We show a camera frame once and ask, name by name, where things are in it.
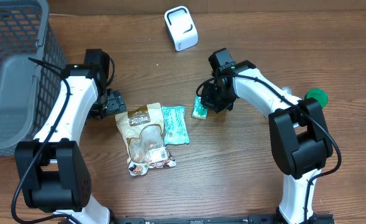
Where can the brown snack packet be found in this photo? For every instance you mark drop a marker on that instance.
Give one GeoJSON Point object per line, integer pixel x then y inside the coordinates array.
{"type": "Point", "coordinates": [142, 131]}

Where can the white barcode scanner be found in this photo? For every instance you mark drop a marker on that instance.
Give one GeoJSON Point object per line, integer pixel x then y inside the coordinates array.
{"type": "Point", "coordinates": [181, 28]}

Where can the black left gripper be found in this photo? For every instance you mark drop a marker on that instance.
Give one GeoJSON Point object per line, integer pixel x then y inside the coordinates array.
{"type": "Point", "coordinates": [117, 104]}

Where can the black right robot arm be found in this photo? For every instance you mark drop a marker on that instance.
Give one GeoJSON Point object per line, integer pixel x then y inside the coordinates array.
{"type": "Point", "coordinates": [300, 141]}

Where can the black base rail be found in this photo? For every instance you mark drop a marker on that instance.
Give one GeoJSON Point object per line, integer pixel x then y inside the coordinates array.
{"type": "Point", "coordinates": [195, 220]}

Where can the teal Kleenex tissue pack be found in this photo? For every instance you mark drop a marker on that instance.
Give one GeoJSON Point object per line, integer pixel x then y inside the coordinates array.
{"type": "Point", "coordinates": [199, 111]}

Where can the grey plastic mesh basket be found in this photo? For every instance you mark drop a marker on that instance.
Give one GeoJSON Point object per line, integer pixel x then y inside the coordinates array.
{"type": "Point", "coordinates": [27, 91]}

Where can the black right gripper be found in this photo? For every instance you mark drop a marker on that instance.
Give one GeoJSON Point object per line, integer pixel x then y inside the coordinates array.
{"type": "Point", "coordinates": [210, 99]}

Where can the clear yellow liquid bottle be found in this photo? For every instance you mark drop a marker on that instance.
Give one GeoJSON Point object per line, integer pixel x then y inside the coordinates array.
{"type": "Point", "coordinates": [287, 90]}

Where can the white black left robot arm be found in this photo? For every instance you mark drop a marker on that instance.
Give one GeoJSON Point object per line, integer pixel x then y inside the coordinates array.
{"type": "Point", "coordinates": [53, 175]}

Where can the green lid white jar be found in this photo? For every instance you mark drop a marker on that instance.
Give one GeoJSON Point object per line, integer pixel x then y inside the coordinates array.
{"type": "Point", "coordinates": [318, 94]}

